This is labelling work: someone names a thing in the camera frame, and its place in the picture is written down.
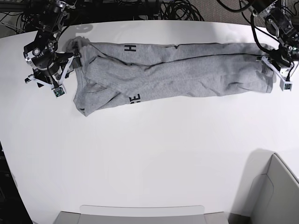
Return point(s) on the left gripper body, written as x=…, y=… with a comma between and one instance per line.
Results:
x=284, y=57

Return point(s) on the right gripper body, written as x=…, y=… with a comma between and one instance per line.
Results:
x=49, y=67

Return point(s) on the grey T-shirt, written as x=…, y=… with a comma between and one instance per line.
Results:
x=118, y=74

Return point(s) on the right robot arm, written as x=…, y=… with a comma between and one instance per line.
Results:
x=50, y=23

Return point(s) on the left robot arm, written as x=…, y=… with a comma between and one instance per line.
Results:
x=281, y=28

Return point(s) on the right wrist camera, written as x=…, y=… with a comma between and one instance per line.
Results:
x=59, y=91

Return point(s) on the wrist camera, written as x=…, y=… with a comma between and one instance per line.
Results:
x=59, y=91
x=285, y=85

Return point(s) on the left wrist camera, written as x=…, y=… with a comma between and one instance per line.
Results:
x=285, y=85

